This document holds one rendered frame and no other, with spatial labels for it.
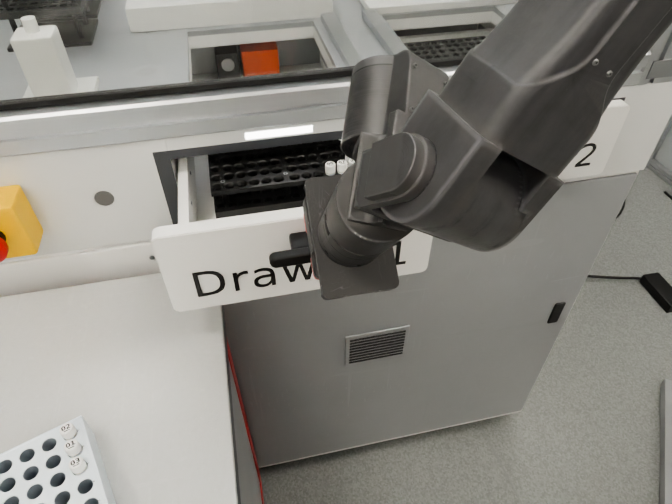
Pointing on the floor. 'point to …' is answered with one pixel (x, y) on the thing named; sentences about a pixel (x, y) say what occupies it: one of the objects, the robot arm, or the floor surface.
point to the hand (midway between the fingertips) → (336, 252)
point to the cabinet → (390, 330)
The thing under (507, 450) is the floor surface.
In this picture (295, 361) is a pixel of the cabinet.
